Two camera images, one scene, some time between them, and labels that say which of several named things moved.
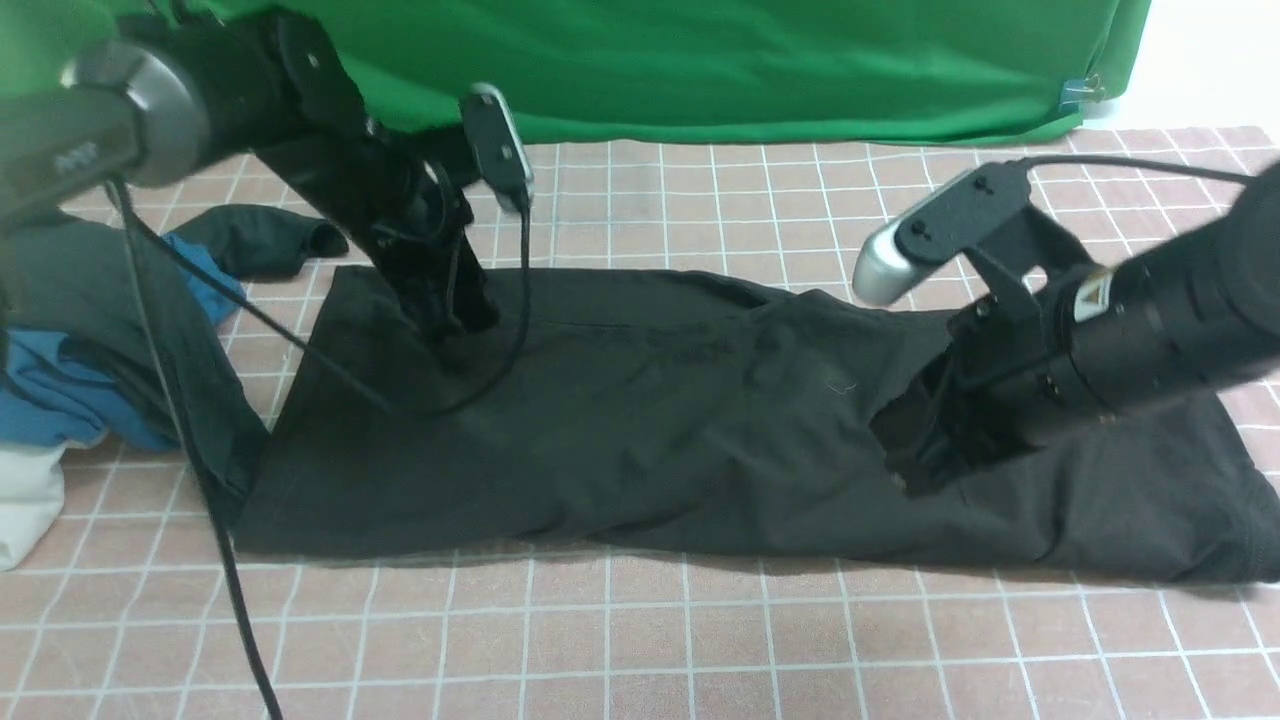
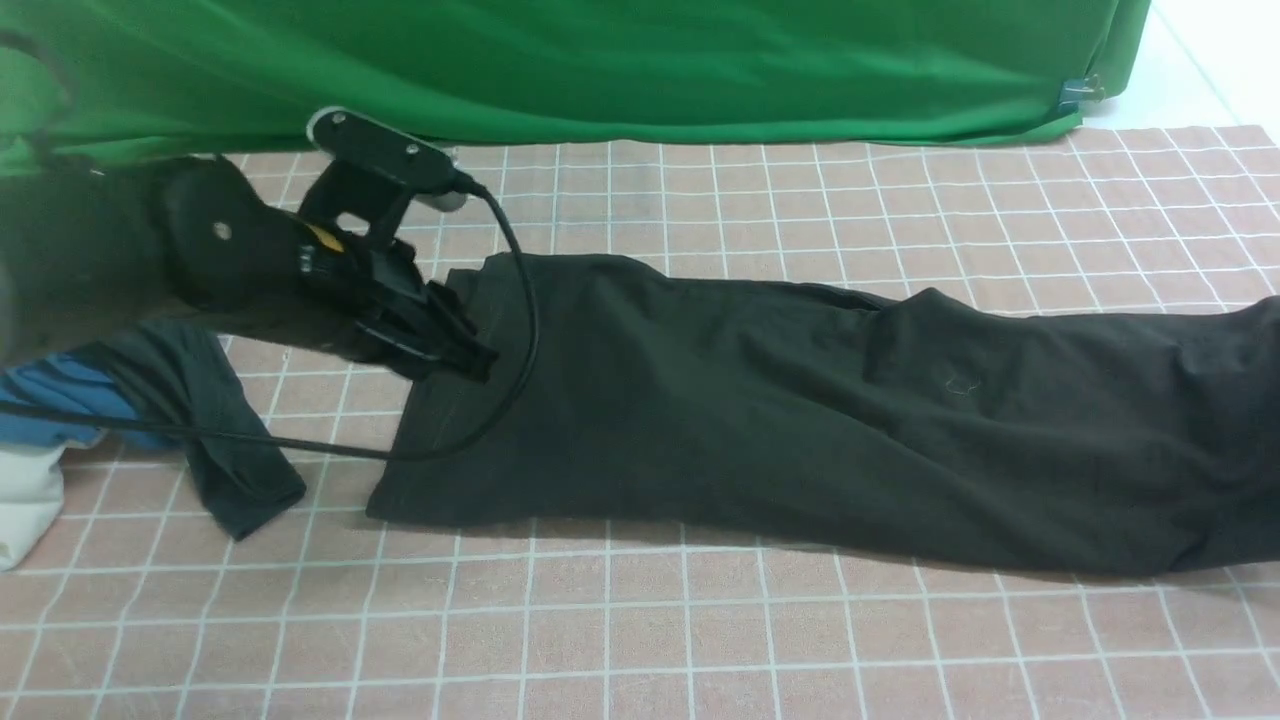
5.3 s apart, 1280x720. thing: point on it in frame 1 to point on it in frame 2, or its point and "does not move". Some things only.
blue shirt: x=48 y=393 does not move
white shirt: x=32 y=493 does not move
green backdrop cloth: x=690 y=70 does not move
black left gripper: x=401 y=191 to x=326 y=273
